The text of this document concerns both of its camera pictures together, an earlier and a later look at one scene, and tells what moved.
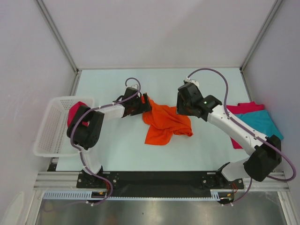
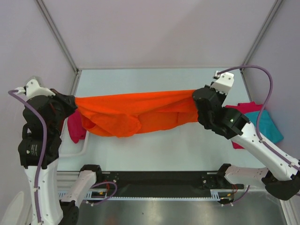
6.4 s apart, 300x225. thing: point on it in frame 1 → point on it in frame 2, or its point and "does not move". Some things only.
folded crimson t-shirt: (241, 108) does not move
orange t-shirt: (163, 123) → (124, 115)
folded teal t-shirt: (261, 120) does not move
